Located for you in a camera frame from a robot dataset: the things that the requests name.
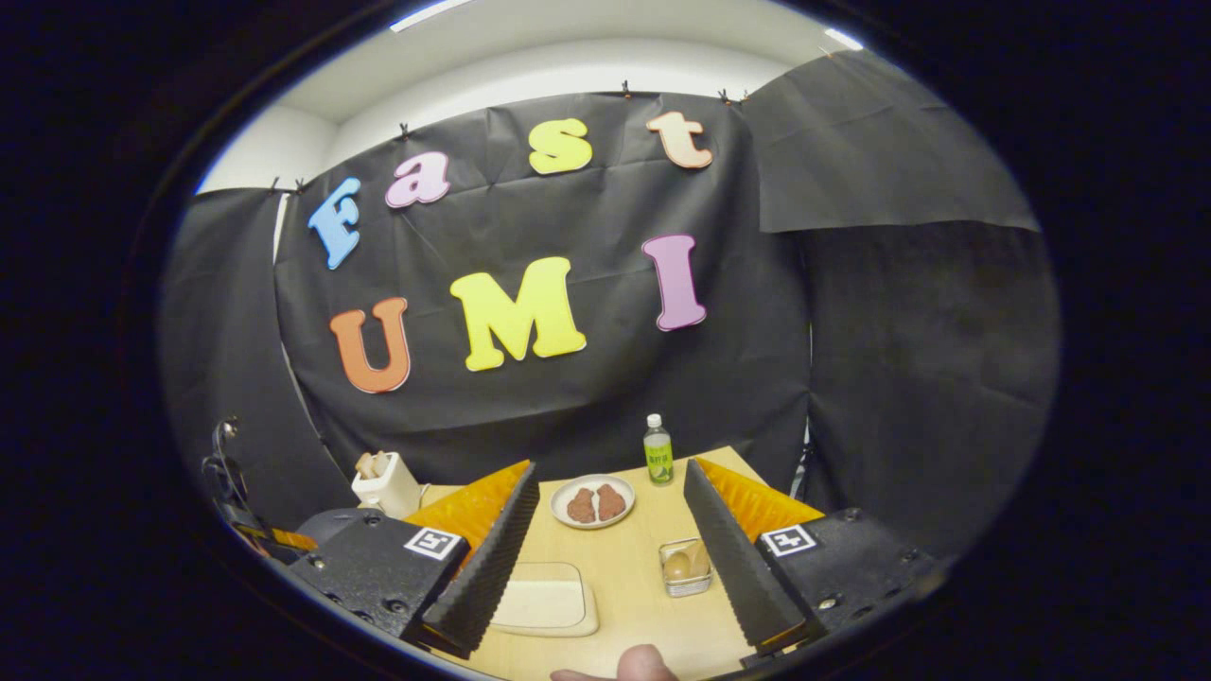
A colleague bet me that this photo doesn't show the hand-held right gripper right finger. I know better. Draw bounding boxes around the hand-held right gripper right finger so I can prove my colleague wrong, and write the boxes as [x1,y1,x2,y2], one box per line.
[683,458,950,660]

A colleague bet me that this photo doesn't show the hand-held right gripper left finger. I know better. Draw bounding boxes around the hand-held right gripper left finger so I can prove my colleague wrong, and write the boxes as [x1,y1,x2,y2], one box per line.
[287,461,541,660]

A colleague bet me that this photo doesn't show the black silver rice cooker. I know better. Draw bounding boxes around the black silver rice cooker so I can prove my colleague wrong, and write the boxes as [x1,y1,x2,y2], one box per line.
[296,508,379,548]

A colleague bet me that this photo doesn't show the metal wire chopstick holder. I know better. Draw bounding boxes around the metal wire chopstick holder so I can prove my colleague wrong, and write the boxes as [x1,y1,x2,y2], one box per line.
[658,538,712,598]

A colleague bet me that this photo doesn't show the wooden spoon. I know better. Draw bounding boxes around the wooden spoon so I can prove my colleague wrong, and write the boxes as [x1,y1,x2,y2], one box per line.
[664,544,711,581]

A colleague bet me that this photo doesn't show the clear tray of white rice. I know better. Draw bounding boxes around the clear tray of white rice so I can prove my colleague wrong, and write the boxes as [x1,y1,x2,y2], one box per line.
[489,562,600,637]

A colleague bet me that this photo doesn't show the white round plate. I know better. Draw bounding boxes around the white round plate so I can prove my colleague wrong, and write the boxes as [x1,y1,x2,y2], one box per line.
[551,474,636,530]

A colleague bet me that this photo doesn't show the white toaster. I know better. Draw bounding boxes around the white toaster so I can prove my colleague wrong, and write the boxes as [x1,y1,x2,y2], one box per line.
[351,451,423,520]

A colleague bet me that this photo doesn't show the green label drink bottle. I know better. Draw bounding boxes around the green label drink bottle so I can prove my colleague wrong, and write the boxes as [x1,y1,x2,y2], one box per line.
[643,413,675,486]

